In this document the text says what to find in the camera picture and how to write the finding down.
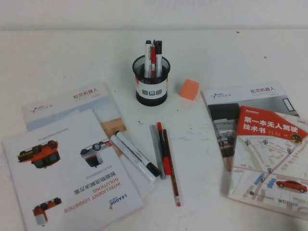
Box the white marker with grey cap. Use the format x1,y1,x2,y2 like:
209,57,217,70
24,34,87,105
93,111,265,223
144,40,153,78

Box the red pen with label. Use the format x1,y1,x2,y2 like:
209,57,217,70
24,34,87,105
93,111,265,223
150,39,157,78

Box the AgileX brochure with wood photo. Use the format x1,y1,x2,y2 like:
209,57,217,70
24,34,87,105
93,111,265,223
21,81,156,199

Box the white Leador logistics brochure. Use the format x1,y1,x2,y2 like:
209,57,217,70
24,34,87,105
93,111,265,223
1,108,144,231

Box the white marker with black cap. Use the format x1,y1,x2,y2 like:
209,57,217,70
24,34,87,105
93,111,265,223
155,40,163,78
115,130,162,178

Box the grey pen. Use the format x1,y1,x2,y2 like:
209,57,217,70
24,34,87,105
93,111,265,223
149,124,167,180

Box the orange foam cube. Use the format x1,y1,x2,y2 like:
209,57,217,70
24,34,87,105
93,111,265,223
180,78,200,101

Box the red book with map cover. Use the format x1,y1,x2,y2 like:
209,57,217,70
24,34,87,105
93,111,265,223
227,105,308,220

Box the dark red pencil with eraser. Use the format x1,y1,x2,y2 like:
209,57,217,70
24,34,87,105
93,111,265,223
163,129,182,207

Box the red and black pen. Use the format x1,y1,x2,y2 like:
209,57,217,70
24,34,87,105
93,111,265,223
156,122,172,176

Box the AgileX brochure with grey photo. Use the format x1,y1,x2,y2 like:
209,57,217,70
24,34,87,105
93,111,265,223
200,81,297,172

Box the black mesh pen holder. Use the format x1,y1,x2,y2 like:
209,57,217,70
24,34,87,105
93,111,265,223
132,54,172,106

